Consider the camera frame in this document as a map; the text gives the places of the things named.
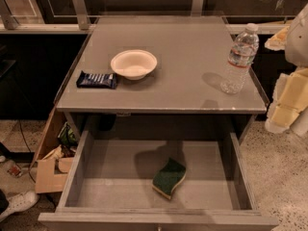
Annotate open grey top drawer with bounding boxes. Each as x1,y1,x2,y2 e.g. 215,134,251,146
38,132,278,231

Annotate green snack bag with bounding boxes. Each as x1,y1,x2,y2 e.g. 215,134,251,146
58,122,78,147

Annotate black floor cable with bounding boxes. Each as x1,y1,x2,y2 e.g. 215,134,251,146
17,119,37,183

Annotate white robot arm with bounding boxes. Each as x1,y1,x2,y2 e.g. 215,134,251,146
265,4,308,136

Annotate white paper bowl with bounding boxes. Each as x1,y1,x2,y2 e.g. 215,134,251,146
111,50,158,80

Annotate dark blue snack bar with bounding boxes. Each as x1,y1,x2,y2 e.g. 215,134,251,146
76,71,117,90

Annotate clear plastic water bottle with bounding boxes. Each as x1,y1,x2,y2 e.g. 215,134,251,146
220,23,259,94

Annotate brown cardboard box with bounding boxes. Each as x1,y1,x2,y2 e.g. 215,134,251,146
30,108,72,193

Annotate green and yellow sponge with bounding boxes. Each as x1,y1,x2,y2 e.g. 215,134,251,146
152,158,186,200

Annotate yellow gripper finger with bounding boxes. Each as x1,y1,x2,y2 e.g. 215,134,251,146
265,68,308,134
265,26,289,51

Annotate metal railing frame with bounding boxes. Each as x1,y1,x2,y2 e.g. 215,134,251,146
0,0,308,36

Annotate white sneaker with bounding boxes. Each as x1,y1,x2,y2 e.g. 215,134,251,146
0,191,39,222

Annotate grey counter cabinet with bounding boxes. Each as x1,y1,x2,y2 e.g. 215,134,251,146
57,16,267,127

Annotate small bottle on floor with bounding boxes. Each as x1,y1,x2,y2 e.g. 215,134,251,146
3,160,22,178

